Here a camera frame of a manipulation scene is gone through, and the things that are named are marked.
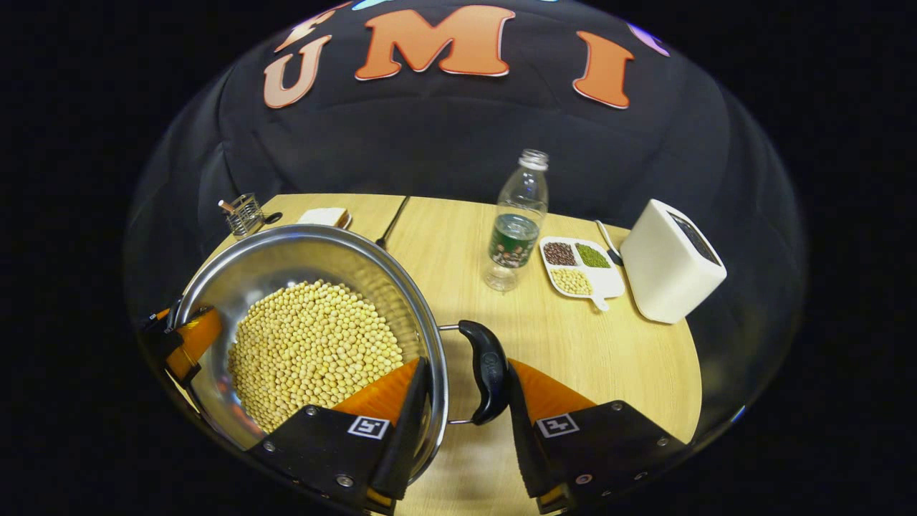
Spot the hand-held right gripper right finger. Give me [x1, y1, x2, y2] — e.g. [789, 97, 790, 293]
[506, 357, 693, 515]

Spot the clear plastic water bottle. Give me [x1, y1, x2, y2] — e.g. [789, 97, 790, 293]
[484, 148, 550, 293]

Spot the white toaster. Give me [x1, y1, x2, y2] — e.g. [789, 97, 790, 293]
[620, 199, 728, 325]

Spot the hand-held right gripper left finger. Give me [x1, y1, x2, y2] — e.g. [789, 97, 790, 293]
[247, 356, 433, 515]

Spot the black power cable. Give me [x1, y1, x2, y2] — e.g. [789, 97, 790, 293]
[376, 195, 411, 250]

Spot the white spoon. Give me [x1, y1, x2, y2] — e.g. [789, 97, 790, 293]
[595, 219, 624, 267]

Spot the steel pot with black handles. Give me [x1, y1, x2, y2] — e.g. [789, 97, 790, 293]
[172, 224, 512, 482]

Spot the wire utensil holder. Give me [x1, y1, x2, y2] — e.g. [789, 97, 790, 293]
[219, 192, 266, 239]

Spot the sandwich with lettuce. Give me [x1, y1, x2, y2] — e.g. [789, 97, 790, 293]
[296, 207, 352, 230]

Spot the pile of yellow soybeans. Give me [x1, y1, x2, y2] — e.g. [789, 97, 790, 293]
[227, 279, 405, 434]

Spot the white divided bean dish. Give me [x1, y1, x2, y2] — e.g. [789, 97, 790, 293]
[539, 235, 626, 312]

